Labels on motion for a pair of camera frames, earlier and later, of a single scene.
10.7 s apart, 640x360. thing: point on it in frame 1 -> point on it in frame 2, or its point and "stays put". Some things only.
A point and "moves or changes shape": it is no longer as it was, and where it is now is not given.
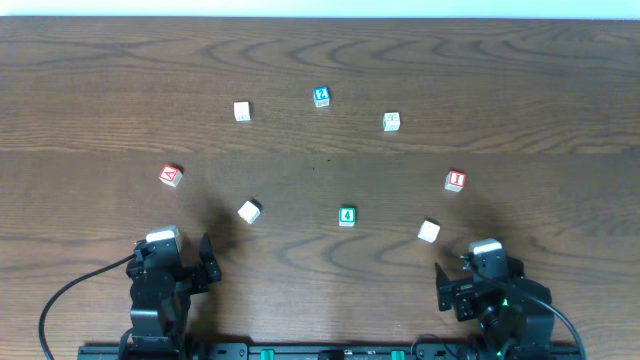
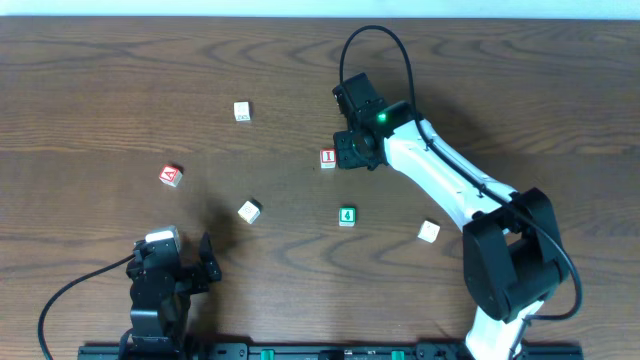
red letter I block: x=455 y=180 moves or changes shape
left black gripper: x=189 y=279 stays put
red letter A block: x=170 y=175 stays put
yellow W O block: x=250 y=211 stays put
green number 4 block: x=347 y=216 stays put
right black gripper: x=460 y=292 -> x=343 y=151
